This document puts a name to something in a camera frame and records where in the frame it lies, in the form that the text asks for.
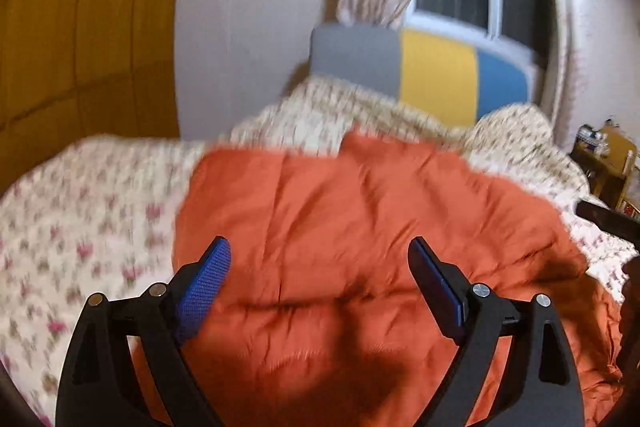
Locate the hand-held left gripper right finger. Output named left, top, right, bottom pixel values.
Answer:
left=407, top=236, right=585, bottom=427

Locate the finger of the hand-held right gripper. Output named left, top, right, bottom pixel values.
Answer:
left=575, top=199, right=640, bottom=242

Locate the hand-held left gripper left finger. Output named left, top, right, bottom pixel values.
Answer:
left=55, top=236, right=232, bottom=427

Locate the orange puffer jacket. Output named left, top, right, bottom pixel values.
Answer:
left=127, top=132, right=628, bottom=427

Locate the wooden nightstand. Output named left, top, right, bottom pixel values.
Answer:
left=570, top=119, right=640, bottom=214

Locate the floral pillow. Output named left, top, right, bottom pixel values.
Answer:
left=465, top=103, right=593, bottom=200

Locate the floral quilt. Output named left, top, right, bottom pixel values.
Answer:
left=0, top=77, right=640, bottom=427

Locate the grey yellow blue headboard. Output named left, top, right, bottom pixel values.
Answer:
left=310, top=23, right=536, bottom=128

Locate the wooden wardrobe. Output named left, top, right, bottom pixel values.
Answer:
left=0, top=0, right=195, bottom=198

